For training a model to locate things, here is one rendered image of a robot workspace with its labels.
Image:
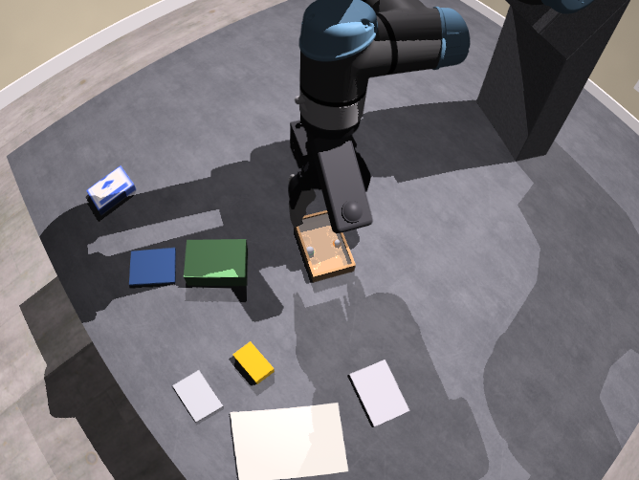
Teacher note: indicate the yellow rectangular block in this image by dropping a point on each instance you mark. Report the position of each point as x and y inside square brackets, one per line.
[253, 363]

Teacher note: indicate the green rectangular box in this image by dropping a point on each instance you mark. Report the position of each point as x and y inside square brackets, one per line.
[217, 262]

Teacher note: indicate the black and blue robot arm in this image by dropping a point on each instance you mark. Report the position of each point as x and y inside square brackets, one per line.
[343, 44]

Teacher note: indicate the blue flat square pad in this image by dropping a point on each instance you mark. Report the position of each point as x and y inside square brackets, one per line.
[151, 267]

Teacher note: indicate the wooden ball-in-hole puzzle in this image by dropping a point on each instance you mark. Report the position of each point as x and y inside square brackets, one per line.
[326, 253]

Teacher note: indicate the white flat rectangular card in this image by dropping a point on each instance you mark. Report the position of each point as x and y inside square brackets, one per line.
[379, 393]

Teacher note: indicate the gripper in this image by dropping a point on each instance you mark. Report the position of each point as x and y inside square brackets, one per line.
[301, 187]

